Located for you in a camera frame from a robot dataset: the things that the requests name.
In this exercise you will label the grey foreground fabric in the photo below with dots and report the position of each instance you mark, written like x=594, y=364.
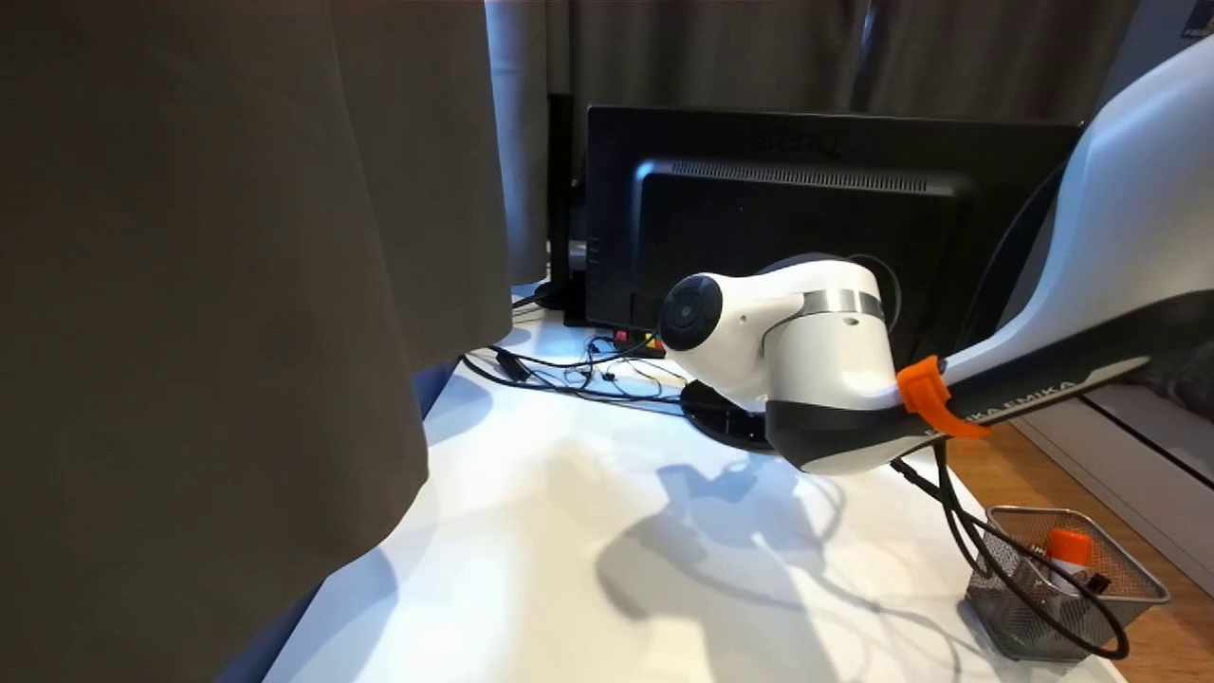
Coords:
x=214, y=329

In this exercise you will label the black upright panel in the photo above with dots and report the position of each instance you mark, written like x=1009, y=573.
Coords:
x=565, y=201

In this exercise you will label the white low cabinet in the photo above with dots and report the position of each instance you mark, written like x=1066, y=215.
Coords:
x=1139, y=466

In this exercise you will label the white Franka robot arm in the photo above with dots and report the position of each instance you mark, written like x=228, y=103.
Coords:
x=835, y=345

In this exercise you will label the orange capped marker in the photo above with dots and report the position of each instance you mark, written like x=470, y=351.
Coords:
x=1070, y=549

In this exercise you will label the brown background curtain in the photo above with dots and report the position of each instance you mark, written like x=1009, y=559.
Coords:
x=760, y=50

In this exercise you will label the grey upright pole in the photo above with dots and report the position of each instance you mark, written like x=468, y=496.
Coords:
x=516, y=138

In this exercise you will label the black computer monitor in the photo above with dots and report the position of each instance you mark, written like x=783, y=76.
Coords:
x=760, y=210

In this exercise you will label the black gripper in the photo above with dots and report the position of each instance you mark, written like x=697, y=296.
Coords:
x=723, y=415

